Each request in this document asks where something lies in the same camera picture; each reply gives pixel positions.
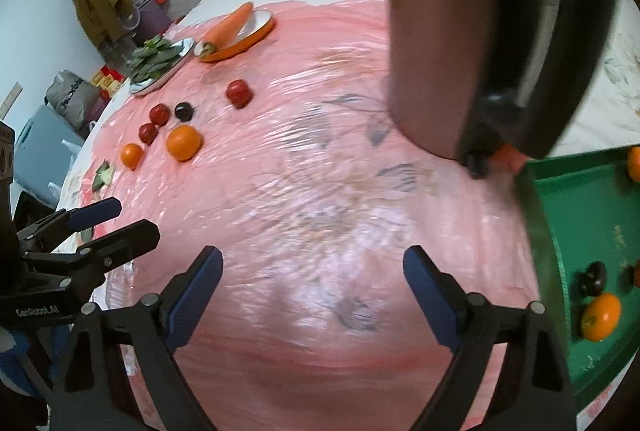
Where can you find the white plate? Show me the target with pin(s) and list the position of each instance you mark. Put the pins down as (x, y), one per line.
(150, 87)

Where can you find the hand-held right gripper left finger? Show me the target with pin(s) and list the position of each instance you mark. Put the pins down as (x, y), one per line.
(195, 301)

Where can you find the bok choy leaf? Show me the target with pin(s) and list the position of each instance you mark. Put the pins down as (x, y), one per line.
(102, 174)

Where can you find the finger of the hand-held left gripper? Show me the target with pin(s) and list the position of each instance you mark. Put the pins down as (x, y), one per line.
(95, 213)
(125, 238)

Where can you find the orange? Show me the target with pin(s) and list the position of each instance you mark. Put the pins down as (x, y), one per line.
(600, 317)
(184, 142)
(635, 164)
(132, 156)

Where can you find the carrot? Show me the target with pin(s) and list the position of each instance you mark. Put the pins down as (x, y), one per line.
(227, 28)

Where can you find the dark plum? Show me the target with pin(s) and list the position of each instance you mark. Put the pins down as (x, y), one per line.
(592, 277)
(183, 111)

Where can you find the beige wall switch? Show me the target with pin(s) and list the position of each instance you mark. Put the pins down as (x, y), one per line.
(11, 101)

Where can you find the red and yellow cartons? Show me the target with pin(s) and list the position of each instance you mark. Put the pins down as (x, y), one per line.
(107, 78)

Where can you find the person's left hand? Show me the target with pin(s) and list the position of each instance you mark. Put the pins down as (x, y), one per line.
(20, 361)

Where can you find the green tray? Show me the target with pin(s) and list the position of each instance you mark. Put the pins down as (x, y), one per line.
(590, 221)

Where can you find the pink plastic sheet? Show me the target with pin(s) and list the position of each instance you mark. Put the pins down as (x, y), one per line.
(300, 211)

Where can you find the copper and black kettle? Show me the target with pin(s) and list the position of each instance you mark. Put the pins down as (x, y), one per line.
(440, 61)

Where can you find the orange rimmed plate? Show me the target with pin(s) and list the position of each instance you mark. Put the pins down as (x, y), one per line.
(256, 31)

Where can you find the pile of green leaves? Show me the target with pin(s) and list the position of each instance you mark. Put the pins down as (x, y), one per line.
(152, 58)

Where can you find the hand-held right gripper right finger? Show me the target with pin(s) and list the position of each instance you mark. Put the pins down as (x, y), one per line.
(430, 301)

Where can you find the purple bin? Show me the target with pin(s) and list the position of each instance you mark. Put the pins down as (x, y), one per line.
(150, 18)

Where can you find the grey sack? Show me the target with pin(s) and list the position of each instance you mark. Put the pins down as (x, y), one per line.
(70, 98)

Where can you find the red apple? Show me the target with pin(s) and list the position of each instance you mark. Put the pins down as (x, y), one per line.
(148, 133)
(238, 93)
(159, 114)

